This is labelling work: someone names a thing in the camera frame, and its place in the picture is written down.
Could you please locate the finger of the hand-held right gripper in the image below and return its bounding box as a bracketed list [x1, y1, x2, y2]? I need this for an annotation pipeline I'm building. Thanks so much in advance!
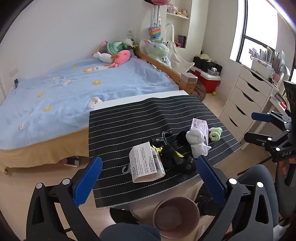
[251, 111, 292, 133]
[244, 132, 290, 152]

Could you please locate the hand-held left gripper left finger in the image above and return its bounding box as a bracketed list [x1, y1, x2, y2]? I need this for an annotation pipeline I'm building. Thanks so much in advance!
[26, 157, 103, 241]

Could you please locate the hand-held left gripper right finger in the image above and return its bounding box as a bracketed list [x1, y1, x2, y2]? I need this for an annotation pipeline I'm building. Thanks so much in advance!
[196, 155, 281, 241]

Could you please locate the white sock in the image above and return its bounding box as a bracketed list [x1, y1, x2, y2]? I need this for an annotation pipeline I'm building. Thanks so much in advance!
[186, 128, 212, 156]

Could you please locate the pink waste bin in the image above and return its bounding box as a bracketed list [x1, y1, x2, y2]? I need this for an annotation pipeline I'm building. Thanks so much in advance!
[153, 197, 200, 239]

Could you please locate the pink and white carton box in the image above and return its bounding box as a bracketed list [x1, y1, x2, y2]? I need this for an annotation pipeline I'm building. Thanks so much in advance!
[190, 118, 210, 140]

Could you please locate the white printed carton box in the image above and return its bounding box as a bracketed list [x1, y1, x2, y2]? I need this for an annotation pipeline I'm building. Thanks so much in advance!
[129, 141, 166, 183]

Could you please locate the black plastic hook handle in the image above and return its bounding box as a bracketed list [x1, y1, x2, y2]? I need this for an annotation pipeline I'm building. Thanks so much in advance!
[142, 131, 171, 146]

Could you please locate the person's right hand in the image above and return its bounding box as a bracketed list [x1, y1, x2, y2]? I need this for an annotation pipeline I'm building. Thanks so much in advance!
[279, 159, 296, 177]

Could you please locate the white drawer cabinet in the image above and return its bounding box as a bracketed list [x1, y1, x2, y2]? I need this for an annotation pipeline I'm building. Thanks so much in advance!
[220, 65, 273, 139]

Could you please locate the small box under bed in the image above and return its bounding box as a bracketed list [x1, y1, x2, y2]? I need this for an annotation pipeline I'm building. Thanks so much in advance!
[63, 156, 80, 168]

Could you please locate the person's right leg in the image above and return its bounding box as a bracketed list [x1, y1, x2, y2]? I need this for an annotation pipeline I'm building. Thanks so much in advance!
[238, 164, 279, 232]

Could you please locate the person's leg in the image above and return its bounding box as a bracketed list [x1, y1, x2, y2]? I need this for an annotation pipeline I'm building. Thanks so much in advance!
[238, 164, 279, 232]
[99, 224, 162, 241]

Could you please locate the green plush scrunchie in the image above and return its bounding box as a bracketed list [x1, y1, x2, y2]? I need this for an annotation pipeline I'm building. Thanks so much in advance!
[209, 127, 223, 142]

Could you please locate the black and yellow cloth bundle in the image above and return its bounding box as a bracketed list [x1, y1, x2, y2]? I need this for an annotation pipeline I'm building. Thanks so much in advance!
[159, 131, 197, 174]

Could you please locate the tan bed skirt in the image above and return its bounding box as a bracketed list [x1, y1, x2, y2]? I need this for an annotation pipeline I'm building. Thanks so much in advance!
[0, 125, 93, 173]

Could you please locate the row of books and cards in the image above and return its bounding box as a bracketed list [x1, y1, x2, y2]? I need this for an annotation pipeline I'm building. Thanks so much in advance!
[248, 46, 290, 80]

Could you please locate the red cooler box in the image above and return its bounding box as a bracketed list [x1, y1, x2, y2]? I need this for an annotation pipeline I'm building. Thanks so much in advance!
[190, 67, 221, 93]

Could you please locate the person's left leg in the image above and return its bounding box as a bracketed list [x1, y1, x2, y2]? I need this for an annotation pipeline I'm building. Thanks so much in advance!
[99, 224, 162, 241]

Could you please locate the brown striped pouf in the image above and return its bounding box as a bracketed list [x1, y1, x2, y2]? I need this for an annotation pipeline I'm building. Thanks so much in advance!
[192, 83, 206, 100]

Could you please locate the black striped table mat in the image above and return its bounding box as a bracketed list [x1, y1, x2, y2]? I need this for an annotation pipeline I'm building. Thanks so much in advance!
[89, 95, 242, 209]

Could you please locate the black bag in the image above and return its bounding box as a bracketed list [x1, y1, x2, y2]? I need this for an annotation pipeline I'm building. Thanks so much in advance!
[193, 56, 223, 73]

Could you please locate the grey square box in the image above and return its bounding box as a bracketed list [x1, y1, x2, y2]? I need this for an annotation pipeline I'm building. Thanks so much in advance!
[181, 72, 198, 84]

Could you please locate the window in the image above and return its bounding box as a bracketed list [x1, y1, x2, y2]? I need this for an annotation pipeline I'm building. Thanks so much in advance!
[230, 0, 296, 70]

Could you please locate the bed with blue blanket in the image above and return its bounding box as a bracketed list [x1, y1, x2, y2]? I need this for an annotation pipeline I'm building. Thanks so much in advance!
[0, 57, 179, 151]

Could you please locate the white table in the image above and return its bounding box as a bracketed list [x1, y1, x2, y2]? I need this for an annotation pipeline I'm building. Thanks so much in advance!
[94, 90, 189, 110]

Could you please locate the white fabric hamper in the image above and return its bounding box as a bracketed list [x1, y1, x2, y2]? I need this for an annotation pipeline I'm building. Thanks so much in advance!
[166, 42, 195, 73]

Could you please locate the teal unicorn plush toy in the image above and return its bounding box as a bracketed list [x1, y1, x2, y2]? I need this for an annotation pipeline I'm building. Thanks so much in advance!
[142, 38, 172, 69]

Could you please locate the pink fish plush toy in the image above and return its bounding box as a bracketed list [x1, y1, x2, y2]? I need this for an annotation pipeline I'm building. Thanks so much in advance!
[109, 50, 131, 68]

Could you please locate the rainbow bubble bag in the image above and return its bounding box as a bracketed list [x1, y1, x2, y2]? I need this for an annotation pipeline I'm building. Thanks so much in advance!
[149, 23, 162, 39]

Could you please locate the green plush toy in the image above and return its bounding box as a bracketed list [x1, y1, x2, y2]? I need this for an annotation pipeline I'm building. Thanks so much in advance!
[107, 41, 127, 55]

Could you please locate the wooden bed frame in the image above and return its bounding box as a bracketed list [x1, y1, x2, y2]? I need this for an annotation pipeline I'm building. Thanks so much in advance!
[135, 50, 197, 95]

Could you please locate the wall shelf with plush toys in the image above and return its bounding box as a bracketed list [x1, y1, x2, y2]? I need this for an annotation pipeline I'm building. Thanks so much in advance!
[166, 3, 190, 19]

